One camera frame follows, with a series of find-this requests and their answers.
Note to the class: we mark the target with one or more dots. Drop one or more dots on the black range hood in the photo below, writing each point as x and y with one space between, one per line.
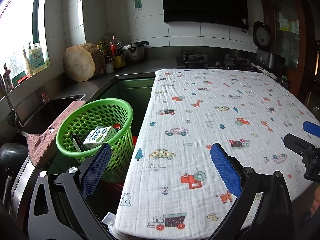
225 12

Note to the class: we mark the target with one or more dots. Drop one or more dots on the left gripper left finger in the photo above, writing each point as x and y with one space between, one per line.
92 169

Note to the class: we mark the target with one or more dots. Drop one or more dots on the kitchen sink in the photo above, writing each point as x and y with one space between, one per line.
46 114

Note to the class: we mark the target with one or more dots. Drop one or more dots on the black cigarette box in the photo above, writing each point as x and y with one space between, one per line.
77 143

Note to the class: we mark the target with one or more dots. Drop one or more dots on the steel faucet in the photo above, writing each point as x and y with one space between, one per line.
14 118

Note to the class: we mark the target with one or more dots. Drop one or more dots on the green plastic trash basket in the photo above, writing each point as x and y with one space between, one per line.
87 128

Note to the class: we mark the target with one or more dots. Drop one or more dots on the steel pressure cooker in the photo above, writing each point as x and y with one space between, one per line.
135 51

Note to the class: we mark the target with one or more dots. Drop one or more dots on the green cabinet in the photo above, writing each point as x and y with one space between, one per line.
137 93

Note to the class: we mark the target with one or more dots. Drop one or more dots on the person's right hand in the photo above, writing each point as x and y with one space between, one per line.
316 201

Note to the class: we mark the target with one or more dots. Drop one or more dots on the white milk carton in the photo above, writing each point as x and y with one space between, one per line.
99 135

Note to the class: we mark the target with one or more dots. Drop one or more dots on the dark sauce bottle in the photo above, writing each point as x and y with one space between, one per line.
108 60

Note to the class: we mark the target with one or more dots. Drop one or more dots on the wooden shelf cabinet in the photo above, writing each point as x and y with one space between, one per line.
294 38

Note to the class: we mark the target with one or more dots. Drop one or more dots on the detergent jug on windowsill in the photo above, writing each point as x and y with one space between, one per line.
36 59

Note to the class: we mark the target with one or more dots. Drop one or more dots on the pink towel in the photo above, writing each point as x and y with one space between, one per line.
41 147

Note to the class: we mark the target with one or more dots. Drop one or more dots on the black rice cooker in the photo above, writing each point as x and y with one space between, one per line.
265 57

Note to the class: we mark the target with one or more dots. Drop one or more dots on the round wooden chopping block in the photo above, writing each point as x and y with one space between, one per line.
84 61

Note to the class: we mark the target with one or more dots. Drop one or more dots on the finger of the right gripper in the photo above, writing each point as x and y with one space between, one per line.
311 128

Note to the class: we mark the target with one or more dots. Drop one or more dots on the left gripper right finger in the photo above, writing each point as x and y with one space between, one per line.
226 170

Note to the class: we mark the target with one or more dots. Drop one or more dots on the gas stove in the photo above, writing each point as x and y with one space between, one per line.
204 61

